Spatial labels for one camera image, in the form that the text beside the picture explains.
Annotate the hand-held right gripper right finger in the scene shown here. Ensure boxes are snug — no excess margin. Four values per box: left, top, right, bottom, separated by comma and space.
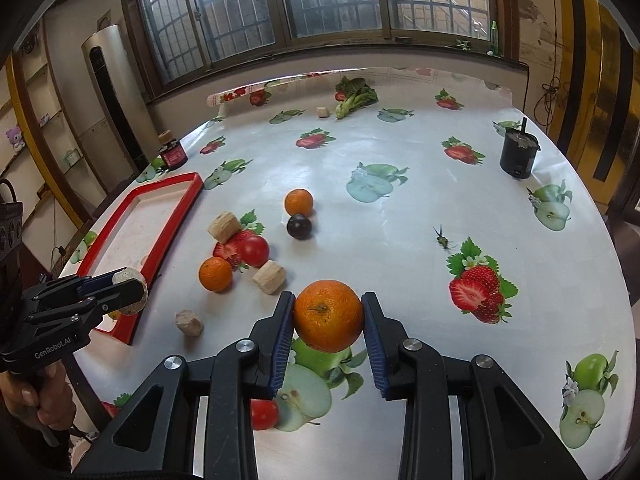
361, 291, 588, 480

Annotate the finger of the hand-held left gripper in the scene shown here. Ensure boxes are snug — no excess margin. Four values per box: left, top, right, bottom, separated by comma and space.
31, 272, 121, 313
27, 280, 146, 328

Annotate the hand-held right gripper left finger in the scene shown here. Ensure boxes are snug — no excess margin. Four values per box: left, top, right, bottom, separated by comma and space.
87, 291, 297, 480

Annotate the orange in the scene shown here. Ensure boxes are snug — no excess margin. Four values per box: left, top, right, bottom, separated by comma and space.
293, 280, 365, 353
198, 256, 234, 293
284, 188, 315, 217

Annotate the red tomato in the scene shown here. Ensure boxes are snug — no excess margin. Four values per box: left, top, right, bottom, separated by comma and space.
250, 397, 280, 432
236, 234, 271, 268

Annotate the red rimmed tray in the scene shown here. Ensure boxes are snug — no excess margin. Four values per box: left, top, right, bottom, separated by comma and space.
75, 172, 204, 346

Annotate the dark purple plum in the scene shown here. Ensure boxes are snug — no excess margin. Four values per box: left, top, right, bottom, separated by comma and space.
286, 213, 313, 241

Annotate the person's left hand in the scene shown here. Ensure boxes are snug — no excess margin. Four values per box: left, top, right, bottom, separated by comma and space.
0, 360, 77, 433

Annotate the small green stem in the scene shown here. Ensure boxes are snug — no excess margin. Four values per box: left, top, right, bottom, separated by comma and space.
432, 224, 457, 251

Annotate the black motor with red label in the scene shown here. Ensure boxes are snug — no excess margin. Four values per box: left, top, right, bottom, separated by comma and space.
157, 130, 188, 170

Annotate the purple plush toy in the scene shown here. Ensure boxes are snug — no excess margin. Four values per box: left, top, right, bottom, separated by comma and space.
5, 126, 27, 155

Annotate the fruit print tablecloth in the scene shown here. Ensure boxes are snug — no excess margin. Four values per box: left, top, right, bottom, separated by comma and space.
60, 66, 632, 480

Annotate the standing air conditioner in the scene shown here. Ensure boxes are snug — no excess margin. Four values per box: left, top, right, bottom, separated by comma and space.
81, 24, 151, 173

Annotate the green bok choy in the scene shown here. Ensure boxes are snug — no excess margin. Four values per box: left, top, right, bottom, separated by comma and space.
334, 76, 379, 120

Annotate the barred window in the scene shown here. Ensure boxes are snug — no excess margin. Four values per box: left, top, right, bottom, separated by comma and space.
117, 0, 521, 106

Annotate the yellow black panel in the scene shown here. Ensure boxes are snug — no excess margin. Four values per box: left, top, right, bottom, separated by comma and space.
552, 0, 640, 211

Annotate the wall shelf unit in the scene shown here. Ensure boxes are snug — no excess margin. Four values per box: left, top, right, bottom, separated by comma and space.
0, 10, 126, 221

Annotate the black wall cable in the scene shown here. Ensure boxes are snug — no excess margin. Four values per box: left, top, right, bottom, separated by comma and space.
531, 72, 563, 123

